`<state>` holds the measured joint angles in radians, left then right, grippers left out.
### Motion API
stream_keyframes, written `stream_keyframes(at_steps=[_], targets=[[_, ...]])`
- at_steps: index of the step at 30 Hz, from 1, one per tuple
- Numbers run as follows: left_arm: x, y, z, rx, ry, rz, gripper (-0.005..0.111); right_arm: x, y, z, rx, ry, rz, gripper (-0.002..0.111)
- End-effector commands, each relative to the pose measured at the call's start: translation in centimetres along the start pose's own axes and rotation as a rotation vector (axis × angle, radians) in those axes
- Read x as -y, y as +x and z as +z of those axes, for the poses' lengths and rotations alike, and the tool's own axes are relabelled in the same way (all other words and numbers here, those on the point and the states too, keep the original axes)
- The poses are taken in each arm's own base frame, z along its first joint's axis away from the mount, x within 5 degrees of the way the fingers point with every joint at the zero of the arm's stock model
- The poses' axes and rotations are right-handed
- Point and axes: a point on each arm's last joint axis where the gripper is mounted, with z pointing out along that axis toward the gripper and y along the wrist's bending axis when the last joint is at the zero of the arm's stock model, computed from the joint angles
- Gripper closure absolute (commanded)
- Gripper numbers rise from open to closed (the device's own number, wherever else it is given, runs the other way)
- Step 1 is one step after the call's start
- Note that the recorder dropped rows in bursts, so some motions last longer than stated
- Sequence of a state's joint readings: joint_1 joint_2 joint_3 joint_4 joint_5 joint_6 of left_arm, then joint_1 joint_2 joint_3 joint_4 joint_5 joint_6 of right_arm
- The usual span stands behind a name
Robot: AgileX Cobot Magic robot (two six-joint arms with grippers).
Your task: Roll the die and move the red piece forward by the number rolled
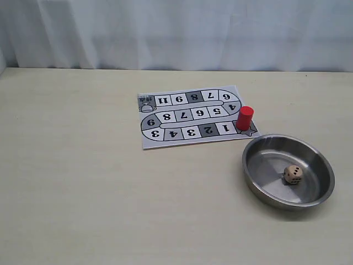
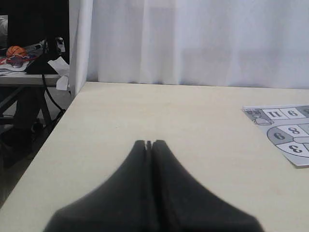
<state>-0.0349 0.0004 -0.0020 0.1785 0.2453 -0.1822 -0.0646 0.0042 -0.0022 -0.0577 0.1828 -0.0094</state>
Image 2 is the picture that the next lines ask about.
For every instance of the white crumpled paper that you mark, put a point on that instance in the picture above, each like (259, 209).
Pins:
(62, 68)

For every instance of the printed number board game sheet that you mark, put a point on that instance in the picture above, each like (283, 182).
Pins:
(286, 127)

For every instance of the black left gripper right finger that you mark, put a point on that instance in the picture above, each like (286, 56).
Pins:
(185, 205)

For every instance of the small orange basketball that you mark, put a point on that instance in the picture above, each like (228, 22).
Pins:
(16, 50)

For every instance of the black monitor stand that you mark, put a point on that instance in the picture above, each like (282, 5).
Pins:
(40, 65)

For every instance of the red blue toy hoop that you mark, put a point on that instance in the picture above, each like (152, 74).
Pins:
(16, 63)

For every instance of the white curtain backdrop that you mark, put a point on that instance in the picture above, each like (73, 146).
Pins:
(239, 43)

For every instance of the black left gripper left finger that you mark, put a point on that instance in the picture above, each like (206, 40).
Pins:
(120, 204)

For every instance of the grey side table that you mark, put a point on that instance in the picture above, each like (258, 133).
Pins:
(21, 81)

